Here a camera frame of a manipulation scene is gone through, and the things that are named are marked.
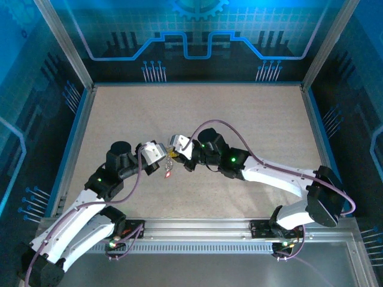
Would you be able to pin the red tag key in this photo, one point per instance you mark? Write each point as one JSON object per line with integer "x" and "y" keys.
{"x": 168, "y": 175}

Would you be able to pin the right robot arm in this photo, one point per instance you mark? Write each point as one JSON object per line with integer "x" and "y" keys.
{"x": 275, "y": 176}

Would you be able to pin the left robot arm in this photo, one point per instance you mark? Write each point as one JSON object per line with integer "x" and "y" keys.
{"x": 68, "y": 221}

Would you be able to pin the wide aluminium extrusion beam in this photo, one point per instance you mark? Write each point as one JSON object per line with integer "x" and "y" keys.
{"x": 197, "y": 228}

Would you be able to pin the small LED circuit board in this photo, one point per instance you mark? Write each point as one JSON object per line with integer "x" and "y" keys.
{"x": 113, "y": 244}
{"x": 284, "y": 244}

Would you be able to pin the grey metal sheet panel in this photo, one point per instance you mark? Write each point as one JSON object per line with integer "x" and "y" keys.
{"x": 194, "y": 272}

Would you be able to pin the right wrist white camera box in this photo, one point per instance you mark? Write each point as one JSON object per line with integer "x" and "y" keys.
{"x": 181, "y": 145}

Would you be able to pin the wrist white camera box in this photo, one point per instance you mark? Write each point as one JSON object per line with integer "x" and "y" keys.
{"x": 152, "y": 152}
{"x": 181, "y": 145}

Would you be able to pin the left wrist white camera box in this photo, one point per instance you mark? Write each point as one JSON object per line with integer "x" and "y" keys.
{"x": 152, "y": 152}

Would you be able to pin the aluminium table edge rail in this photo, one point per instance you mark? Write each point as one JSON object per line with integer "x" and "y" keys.
{"x": 313, "y": 119}
{"x": 80, "y": 134}
{"x": 197, "y": 84}

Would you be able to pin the aluminium corner post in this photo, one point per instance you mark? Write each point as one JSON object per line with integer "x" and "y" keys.
{"x": 323, "y": 51}
{"x": 70, "y": 51}

